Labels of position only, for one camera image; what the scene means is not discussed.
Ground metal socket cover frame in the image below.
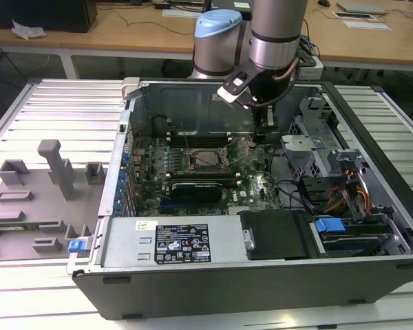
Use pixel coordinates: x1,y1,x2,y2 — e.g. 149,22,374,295
220,137,255,168

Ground silver green CPU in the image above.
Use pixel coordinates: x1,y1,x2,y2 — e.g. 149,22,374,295
195,151,218,166

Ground CPU socket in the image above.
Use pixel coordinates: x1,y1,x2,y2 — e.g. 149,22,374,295
187,147,227,172

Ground black plastic bay cover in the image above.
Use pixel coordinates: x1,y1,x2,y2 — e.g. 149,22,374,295
237,210,315,261

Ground perforated metal drive cage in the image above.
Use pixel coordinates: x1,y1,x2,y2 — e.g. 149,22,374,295
280,115,337,177

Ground green motherboard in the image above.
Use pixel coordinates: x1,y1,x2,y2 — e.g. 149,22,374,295
132,132,287,218

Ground large metal disk bay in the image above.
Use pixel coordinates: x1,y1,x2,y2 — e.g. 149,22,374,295
326,148,411,256

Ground white paper sheet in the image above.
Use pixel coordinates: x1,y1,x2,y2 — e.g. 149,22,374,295
341,19,392,32
162,8,202,19

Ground wooden desk white legs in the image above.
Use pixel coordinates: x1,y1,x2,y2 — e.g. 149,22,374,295
304,0,413,74
0,5,207,80

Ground flat black white device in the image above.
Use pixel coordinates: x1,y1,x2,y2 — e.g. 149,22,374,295
332,10,373,20

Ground black graphics card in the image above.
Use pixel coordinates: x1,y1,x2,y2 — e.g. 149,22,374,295
171,181,224,208

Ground silver laptop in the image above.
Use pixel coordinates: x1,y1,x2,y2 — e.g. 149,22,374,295
336,1,389,15

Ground hard disk in blue carrier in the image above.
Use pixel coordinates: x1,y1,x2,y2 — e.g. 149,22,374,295
314,216,392,258

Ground silver power supply unit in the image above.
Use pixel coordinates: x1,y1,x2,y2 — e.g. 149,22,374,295
100,216,249,268

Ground black grey PC case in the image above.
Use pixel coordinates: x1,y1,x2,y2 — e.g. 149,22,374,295
67,77,413,322

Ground black computer box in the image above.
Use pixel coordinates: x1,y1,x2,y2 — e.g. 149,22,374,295
0,0,98,34

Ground crumpled white paper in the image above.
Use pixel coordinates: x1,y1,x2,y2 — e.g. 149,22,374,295
11,18,47,41

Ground grey parts rack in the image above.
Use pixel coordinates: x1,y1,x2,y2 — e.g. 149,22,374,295
0,139,108,263

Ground green RAM stick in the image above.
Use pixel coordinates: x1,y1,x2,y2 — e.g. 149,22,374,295
0,223,41,231

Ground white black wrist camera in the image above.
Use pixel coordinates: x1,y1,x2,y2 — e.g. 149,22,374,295
216,67,255,110

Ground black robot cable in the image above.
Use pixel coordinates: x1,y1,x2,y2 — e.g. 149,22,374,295
251,56,302,107

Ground black cable bundle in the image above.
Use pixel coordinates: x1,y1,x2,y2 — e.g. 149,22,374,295
267,144,318,211

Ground grey case handle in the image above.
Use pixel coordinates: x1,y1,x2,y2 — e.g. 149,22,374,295
120,76,141,101

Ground orange yellow wire bundle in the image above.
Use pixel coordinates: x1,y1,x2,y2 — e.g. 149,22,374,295
325,168,372,215

